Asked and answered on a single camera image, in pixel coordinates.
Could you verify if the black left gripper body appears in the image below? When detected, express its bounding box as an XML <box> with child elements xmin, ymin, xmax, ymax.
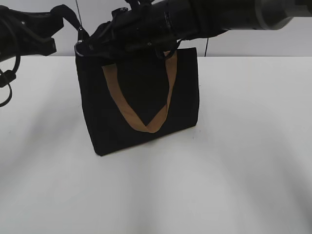
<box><xmin>14</xmin><ymin>5</ymin><xmax>84</xmax><ymax>56</ymax></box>

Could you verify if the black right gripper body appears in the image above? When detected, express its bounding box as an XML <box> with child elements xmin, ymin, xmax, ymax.
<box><xmin>75</xmin><ymin>0</ymin><xmax>178</xmax><ymax>59</ymax></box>

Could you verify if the black tote bag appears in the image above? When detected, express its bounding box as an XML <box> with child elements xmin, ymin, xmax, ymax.
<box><xmin>76</xmin><ymin>48</ymin><xmax>199</xmax><ymax>156</ymax></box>

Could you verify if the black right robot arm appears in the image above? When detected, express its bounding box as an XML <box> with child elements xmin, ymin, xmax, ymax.
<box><xmin>75</xmin><ymin>0</ymin><xmax>312</xmax><ymax>61</ymax></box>

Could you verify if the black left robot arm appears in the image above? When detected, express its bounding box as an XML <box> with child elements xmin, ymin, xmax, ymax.
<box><xmin>0</xmin><ymin>4</ymin><xmax>86</xmax><ymax>61</ymax></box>

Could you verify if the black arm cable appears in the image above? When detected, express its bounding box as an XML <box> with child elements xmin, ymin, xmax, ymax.
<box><xmin>0</xmin><ymin>52</ymin><xmax>21</xmax><ymax>108</ymax></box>

